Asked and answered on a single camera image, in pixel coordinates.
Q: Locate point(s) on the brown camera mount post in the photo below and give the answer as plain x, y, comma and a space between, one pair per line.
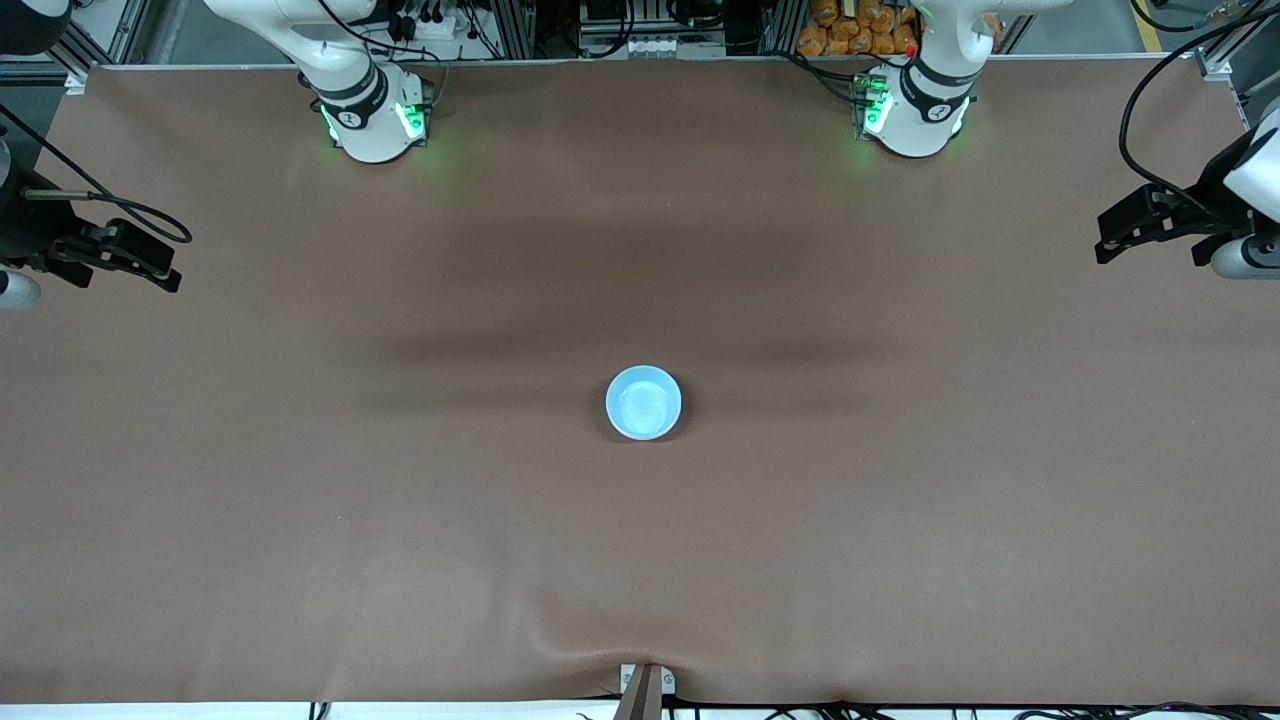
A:
640, 695

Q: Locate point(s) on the white connector block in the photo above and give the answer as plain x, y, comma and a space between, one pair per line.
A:
660, 46

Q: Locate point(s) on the metal table edge bracket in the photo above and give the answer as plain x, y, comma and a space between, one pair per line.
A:
667, 680

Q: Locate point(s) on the orange snack packs pile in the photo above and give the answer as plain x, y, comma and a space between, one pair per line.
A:
850, 30

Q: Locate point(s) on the brown table mat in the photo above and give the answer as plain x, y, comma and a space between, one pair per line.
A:
640, 560

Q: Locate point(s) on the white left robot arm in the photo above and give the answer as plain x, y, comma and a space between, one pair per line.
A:
925, 110

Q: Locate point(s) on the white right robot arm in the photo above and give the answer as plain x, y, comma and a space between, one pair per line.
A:
365, 120

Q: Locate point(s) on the white power strip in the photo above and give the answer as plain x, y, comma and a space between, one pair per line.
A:
425, 25

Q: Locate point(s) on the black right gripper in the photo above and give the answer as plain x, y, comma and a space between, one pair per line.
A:
25, 232

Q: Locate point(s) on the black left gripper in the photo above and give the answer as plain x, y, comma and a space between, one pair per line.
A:
1203, 213

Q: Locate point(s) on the aluminium frame post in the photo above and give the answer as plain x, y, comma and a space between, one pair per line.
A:
75, 50
512, 28
1235, 45
782, 25

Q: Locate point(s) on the blue bowl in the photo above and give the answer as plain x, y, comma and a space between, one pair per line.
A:
643, 403

